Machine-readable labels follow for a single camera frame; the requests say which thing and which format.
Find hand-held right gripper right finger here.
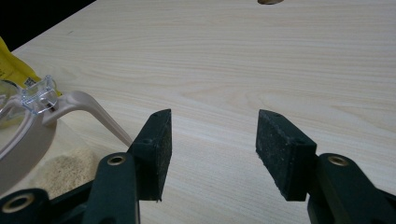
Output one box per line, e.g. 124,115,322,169
255,108,396,224

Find beige powder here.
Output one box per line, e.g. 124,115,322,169
30,147,102,199

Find yellow pouch with green cap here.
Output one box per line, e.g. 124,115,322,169
0,35,63,97

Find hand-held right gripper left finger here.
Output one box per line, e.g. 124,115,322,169
81,108,173,224

